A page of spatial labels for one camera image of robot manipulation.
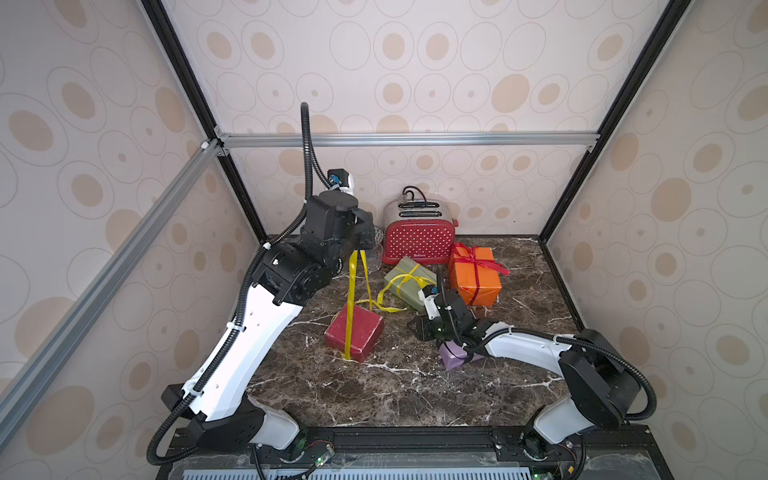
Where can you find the yellow ribbon of red box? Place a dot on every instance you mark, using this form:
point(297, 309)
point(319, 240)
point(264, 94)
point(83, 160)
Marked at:
point(354, 300)

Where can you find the green gift box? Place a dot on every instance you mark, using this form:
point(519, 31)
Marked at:
point(411, 282)

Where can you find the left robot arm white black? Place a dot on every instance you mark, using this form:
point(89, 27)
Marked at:
point(212, 410)

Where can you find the patterned ceramic bowl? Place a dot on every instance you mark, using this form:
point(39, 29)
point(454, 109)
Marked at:
point(378, 235)

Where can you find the purple gift box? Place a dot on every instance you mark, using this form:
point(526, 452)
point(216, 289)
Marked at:
point(454, 357)

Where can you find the red gift box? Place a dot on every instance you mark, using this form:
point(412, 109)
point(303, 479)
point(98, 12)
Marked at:
point(367, 328)

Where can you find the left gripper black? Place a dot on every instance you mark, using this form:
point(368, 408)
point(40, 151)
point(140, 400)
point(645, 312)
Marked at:
point(366, 221)

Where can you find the orange gift box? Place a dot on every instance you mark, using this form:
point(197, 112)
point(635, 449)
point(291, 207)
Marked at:
point(477, 273)

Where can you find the clear plastic cup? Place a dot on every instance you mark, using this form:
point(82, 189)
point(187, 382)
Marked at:
point(374, 258)

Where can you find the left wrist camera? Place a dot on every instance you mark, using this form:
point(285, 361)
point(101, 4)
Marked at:
point(340, 179)

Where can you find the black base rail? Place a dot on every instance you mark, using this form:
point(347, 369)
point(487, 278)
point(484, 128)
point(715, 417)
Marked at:
point(503, 443)

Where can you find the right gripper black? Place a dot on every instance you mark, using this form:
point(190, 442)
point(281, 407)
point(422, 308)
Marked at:
point(440, 308)

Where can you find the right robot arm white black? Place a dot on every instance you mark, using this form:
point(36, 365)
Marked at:
point(604, 389)

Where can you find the red ribbon bow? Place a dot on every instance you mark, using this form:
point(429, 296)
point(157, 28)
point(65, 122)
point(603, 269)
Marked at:
point(477, 258)

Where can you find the left aluminium frame bar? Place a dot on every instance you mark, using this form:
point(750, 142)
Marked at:
point(47, 362)

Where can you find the horizontal aluminium frame bar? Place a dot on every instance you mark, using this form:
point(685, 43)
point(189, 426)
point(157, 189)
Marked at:
point(424, 139)

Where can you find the red polka dot toaster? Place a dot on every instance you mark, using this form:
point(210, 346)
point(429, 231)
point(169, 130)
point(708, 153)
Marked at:
point(422, 230)

